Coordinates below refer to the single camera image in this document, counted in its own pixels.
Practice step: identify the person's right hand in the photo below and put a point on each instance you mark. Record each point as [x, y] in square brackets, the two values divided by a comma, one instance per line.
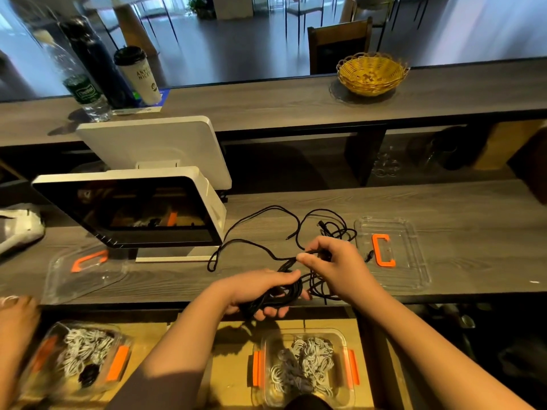
[342, 269]

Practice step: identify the person's left hand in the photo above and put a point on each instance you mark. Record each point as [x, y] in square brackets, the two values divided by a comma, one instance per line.
[256, 290]

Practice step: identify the clear container drawer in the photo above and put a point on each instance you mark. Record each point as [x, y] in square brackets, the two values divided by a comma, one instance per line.
[34, 384]
[261, 397]

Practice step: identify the person's right forearm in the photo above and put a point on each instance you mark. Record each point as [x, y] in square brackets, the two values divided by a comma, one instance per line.
[444, 358]

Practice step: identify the person's left forearm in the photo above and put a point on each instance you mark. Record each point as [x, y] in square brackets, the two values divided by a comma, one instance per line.
[175, 363]

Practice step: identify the wooden drawer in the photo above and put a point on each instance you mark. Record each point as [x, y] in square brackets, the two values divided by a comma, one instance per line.
[145, 337]
[231, 371]

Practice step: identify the white touchscreen monitor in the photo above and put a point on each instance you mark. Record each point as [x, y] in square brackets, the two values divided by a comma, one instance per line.
[201, 205]

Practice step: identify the pile of white containers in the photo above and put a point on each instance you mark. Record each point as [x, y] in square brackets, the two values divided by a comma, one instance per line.
[453, 316]

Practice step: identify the white customer display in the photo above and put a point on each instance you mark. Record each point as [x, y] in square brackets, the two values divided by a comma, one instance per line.
[154, 149]

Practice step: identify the grey wooden bar counter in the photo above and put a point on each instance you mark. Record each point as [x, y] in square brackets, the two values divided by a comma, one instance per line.
[273, 102]

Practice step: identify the yellow woven basket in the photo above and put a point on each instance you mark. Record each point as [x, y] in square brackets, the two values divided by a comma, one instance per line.
[373, 75]

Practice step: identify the flat cardboard sheet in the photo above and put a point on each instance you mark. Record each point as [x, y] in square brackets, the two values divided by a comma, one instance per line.
[513, 145]

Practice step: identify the blue white notebook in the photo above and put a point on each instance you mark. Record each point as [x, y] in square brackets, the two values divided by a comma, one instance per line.
[162, 100]

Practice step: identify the brown wooden chair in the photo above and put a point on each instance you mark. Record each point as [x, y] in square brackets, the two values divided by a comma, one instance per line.
[340, 45]

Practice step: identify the white headset device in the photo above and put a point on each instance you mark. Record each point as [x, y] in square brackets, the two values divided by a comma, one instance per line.
[26, 226]

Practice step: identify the white paper coffee cup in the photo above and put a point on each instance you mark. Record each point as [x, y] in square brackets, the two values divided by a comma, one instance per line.
[138, 77]

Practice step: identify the black metal chair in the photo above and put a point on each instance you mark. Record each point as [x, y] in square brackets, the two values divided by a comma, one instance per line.
[305, 6]
[373, 8]

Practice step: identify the clear plastic water bottle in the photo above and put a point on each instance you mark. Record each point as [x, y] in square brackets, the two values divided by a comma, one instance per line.
[84, 89]

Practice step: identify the black thermos bottle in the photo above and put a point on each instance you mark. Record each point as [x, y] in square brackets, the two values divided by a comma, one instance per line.
[102, 68]

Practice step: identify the green potted plant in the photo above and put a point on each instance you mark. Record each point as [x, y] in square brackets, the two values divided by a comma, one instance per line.
[202, 6]

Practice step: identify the round wooden table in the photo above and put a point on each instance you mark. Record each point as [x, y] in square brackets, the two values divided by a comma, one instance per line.
[135, 21]

